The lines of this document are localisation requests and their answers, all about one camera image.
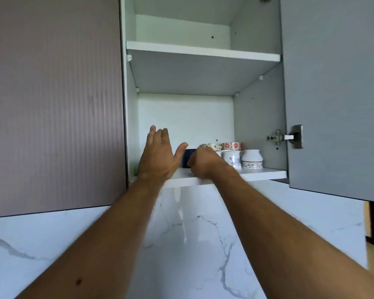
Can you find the person's left hand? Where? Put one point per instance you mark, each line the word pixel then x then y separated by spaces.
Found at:
pixel 157 161

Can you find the person's right hand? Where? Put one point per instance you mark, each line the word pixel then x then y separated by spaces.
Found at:
pixel 208 165

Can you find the person's right fingers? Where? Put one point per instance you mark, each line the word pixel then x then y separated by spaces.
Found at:
pixel 195 161

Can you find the person's left thumb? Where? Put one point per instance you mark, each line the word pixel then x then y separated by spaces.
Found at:
pixel 180 151

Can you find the dark blue cup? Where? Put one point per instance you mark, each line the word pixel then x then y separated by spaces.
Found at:
pixel 187 158

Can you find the person's right forearm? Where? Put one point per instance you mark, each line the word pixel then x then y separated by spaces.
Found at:
pixel 283 239

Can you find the person's left forearm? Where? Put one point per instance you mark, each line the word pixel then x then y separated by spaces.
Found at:
pixel 106 242

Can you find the white cup with beige pattern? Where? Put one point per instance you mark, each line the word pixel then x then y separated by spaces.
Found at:
pixel 210 146

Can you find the white mug with blue flowers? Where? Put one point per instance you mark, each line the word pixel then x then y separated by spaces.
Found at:
pixel 232 159

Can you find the white cup with red flowers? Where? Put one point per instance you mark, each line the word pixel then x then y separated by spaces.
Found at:
pixel 231 146

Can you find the white jar with patterned band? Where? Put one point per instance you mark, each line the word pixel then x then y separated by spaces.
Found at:
pixel 252 158

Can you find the white cabinet shelf board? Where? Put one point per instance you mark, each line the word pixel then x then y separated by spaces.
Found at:
pixel 199 70

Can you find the metal cabinet door hinge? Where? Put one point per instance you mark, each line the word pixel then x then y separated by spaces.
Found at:
pixel 286 137

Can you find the mauve ribbed cabinet door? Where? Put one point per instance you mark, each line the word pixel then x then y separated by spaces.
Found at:
pixel 54 102

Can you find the grey cabinet door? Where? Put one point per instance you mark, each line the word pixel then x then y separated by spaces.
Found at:
pixel 336 90

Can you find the white wall cabinet body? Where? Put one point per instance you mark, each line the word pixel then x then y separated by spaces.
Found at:
pixel 187 118

